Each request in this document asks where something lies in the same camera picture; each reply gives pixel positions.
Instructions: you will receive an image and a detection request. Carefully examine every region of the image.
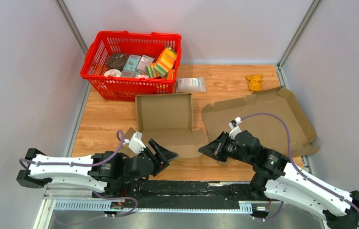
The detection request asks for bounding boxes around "white plastic pouch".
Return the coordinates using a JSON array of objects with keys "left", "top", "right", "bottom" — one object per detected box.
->
[{"left": 175, "top": 77, "right": 206, "bottom": 93}]

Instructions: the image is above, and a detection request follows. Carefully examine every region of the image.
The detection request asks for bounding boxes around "right flat cardboard sheet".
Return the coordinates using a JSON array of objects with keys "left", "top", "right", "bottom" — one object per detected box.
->
[{"left": 202, "top": 86, "right": 319, "bottom": 157}]

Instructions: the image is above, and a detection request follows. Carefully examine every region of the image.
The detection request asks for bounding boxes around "green striped sponge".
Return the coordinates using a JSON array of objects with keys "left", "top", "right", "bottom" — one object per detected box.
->
[{"left": 145, "top": 63, "right": 160, "bottom": 78}]

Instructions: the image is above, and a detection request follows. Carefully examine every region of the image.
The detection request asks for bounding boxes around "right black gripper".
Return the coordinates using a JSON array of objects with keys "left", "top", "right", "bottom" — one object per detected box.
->
[{"left": 198, "top": 132, "right": 254, "bottom": 166}]

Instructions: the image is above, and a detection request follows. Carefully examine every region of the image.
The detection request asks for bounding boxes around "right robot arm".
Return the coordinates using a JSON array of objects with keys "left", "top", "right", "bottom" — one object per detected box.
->
[{"left": 198, "top": 131, "right": 359, "bottom": 229}]

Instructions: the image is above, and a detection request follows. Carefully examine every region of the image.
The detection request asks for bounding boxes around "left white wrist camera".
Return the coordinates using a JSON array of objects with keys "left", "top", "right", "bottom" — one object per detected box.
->
[{"left": 123, "top": 131, "right": 146, "bottom": 155}]

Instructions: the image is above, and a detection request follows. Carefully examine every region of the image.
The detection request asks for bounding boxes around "striped sponge pack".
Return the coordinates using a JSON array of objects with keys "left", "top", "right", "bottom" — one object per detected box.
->
[{"left": 154, "top": 46, "right": 177, "bottom": 77}]

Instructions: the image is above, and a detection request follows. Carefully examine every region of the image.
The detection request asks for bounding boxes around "grey pink small box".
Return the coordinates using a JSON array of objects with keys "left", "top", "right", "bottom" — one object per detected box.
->
[{"left": 136, "top": 55, "right": 154, "bottom": 74}]

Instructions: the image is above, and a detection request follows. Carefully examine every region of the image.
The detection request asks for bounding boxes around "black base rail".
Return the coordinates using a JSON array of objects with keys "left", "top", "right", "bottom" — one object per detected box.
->
[{"left": 45, "top": 179, "right": 294, "bottom": 214}]

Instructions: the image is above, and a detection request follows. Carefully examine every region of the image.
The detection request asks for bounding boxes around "cardboard box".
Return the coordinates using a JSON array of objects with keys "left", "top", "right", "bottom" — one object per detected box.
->
[{"left": 124, "top": 93, "right": 208, "bottom": 159}]

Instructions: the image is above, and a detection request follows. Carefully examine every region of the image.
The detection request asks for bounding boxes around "red plastic basket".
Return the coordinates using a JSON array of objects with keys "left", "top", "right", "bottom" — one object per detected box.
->
[{"left": 81, "top": 31, "right": 182, "bottom": 101}]

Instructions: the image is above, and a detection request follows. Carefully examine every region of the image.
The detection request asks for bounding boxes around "brown round packet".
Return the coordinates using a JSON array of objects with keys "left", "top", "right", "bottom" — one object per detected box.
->
[{"left": 105, "top": 52, "right": 128, "bottom": 71}]

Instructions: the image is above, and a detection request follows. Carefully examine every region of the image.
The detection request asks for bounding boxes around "white round container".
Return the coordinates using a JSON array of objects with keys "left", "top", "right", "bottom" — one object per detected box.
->
[{"left": 104, "top": 69, "right": 121, "bottom": 77}]

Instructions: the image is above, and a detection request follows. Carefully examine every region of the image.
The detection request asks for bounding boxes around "yellow toy figure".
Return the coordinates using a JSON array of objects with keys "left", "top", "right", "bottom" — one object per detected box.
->
[{"left": 246, "top": 74, "right": 264, "bottom": 92}]

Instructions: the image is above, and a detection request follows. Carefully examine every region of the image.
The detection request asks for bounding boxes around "teal small box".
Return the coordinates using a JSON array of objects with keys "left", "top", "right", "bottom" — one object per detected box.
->
[{"left": 123, "top": 54, "right": 141, "bottom": 72}]

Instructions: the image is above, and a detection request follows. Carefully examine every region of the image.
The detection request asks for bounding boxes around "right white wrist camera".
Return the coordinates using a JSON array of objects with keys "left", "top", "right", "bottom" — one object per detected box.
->
[{"left": 229, "top": 117, "right": 242, "bottom": 140}]

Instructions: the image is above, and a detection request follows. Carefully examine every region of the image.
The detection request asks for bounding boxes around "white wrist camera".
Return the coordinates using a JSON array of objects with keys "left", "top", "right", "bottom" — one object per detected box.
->
[
  {"left": 123, "top": 131, "right": 146, "bottom": 155},
  {"left": 229, "top": 117, "right": 242, "bottom": 140}
]

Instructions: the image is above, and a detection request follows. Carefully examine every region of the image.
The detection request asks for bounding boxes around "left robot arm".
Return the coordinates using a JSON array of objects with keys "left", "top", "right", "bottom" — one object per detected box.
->
[{"left": 16, "top": 137, "right": 178, "bottom": 198}]

